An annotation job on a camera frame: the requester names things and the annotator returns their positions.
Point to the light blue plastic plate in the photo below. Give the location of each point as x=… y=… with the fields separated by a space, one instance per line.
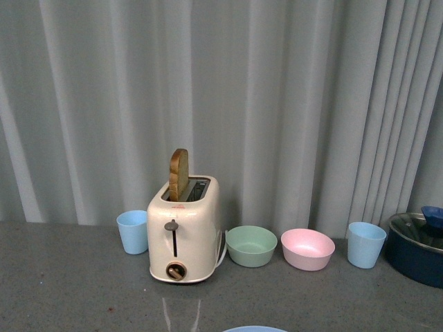
x=254 y=328

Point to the toasted bread slice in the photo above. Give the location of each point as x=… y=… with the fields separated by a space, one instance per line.
x=179 y=173

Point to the cream white toaster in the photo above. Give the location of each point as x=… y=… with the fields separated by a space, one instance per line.
x=185 y=237

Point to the mint green plastic bowl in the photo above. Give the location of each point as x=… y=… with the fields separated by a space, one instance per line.
x=251 y=246

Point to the light blue plastic cup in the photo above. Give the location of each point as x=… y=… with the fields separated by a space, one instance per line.
x=132 y=226

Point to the pink plastic bowl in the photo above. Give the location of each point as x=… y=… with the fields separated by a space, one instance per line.
x=307 y=249

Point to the glass pot lid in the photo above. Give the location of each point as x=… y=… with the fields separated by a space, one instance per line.
x=423 y=229

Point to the dark blue pot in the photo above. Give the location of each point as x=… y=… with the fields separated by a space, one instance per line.
x=413 y=261

